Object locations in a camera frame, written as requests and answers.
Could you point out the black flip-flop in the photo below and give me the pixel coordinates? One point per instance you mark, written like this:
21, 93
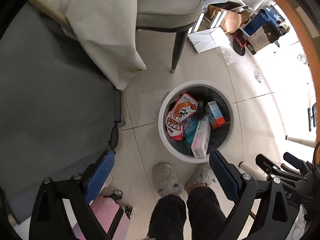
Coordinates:
240, 43

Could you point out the flat white box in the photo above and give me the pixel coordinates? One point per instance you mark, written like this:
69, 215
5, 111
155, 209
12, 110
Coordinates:
208, 38

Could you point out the person's dark fleece pants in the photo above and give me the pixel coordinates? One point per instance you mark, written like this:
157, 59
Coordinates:
170, 217

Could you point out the brown paper bag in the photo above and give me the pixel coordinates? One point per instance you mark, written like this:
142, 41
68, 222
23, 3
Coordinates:
231, 20

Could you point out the round floor drain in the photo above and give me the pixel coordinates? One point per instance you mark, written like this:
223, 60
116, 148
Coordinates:
301, 58

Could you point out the grey upholstered bed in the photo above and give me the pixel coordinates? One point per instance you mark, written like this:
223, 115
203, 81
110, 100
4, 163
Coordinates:
55, 100

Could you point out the grey fluffy slipper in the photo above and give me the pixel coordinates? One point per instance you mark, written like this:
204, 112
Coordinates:
166, 180
200, 176

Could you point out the blue and brown box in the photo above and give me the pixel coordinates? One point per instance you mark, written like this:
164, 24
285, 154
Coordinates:
263, 37

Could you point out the cream cloth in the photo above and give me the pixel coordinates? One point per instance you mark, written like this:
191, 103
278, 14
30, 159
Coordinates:
100, 25

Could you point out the white round trash bin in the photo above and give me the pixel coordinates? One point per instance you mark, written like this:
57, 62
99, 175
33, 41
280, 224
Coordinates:
162, 120

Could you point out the blue and orange box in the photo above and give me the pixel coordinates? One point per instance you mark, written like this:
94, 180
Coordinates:
215, 115

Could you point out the long white box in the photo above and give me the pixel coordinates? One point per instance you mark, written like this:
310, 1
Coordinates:
201, 140

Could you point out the clear plastic scrap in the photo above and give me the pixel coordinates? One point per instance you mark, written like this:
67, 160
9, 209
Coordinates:
229, 59
258, 77

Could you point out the pink suitcase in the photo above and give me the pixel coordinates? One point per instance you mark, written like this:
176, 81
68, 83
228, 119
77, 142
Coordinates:
105, 217

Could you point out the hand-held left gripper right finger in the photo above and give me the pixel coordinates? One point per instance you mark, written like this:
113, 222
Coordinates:
222, 177

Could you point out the large red snack bag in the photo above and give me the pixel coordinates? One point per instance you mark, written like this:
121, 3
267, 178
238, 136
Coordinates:
178, 115

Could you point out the grey dining chair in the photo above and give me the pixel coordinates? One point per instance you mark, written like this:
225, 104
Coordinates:
167, 7

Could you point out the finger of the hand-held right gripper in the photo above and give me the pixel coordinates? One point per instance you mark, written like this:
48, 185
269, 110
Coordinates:
291, 157
270, 166

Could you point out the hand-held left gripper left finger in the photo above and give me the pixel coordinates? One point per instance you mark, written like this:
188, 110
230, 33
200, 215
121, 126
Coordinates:
100, 172

